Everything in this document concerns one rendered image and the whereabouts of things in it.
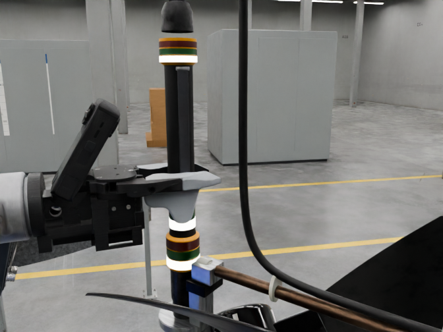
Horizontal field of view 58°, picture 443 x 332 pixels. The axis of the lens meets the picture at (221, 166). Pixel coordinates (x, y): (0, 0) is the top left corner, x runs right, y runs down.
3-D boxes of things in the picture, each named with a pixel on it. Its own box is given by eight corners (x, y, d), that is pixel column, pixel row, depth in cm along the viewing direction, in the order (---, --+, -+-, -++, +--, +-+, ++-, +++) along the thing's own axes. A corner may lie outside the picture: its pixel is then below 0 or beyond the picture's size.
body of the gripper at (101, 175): (139, 221, 52) (39, 234, 48) (135, 158, 50) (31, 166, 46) (149, 244, 45) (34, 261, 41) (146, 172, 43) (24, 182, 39)
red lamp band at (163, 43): (204, 48, 46) (204, 41, 46) (179, 46, 43) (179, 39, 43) (176, 49, 49) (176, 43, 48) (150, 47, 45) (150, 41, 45)
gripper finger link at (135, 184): (180, 185, 48) (107, 189, 47) (180, 171, 48) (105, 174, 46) (183, 197, 44) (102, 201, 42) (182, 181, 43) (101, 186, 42)
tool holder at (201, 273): (233, 321, 54) (233, 254, 51) (200, 350, 48) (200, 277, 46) (182, 300, 59) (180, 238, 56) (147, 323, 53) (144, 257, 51)
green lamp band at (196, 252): (206, 251, 52) (206, 242, 52) (184, 264, 49) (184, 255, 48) (181, 243, 55) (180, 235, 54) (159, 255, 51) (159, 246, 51)
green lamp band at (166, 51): (204, 55, 46) (204, 49, 46) (180, 54, 43) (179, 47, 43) (176, 56, 49) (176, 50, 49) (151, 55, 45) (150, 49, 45)
